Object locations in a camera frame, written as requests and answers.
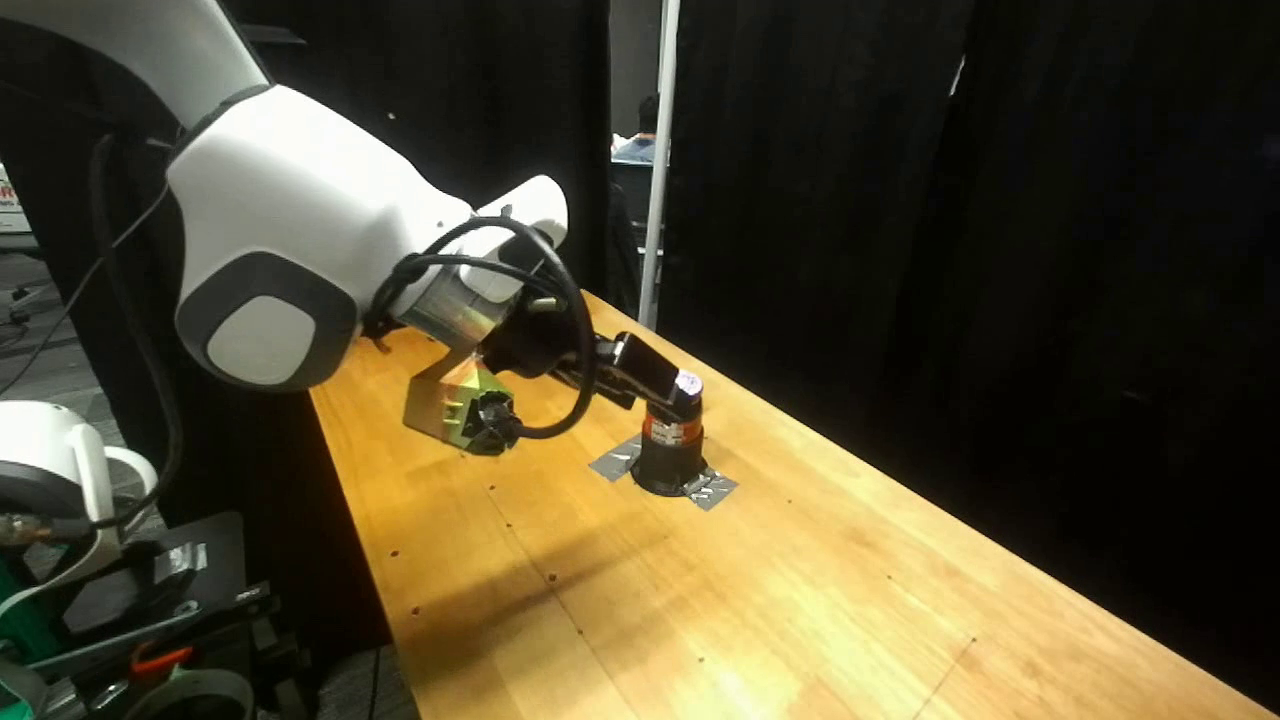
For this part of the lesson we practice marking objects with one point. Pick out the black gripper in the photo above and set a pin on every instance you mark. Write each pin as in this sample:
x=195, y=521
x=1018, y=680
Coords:
x=545, y=346

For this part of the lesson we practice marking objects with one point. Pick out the dark bottle with purple-white lid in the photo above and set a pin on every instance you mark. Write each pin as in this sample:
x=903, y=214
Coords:
x=670, y=444

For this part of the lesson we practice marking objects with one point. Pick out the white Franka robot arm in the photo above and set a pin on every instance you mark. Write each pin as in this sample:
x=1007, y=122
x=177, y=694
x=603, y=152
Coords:
x=294, y=214

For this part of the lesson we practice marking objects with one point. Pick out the green black small object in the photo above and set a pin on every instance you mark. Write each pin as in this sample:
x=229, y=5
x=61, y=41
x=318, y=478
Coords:
x=454, y=401

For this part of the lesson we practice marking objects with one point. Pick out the white vertical pole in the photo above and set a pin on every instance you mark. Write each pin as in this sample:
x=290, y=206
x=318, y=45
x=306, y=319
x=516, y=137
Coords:
x=656, y=161

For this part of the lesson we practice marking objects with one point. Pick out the black curtain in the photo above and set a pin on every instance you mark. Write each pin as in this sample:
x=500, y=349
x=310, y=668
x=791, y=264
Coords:
x=1002, y=200

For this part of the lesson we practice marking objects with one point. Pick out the beige masking tape roll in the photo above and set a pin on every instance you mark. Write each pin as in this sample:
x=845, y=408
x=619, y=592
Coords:
x=187, y=697

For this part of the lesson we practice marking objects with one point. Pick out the white rounded base housing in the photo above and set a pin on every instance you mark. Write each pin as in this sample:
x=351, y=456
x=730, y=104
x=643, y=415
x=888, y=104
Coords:
x=55, y=467

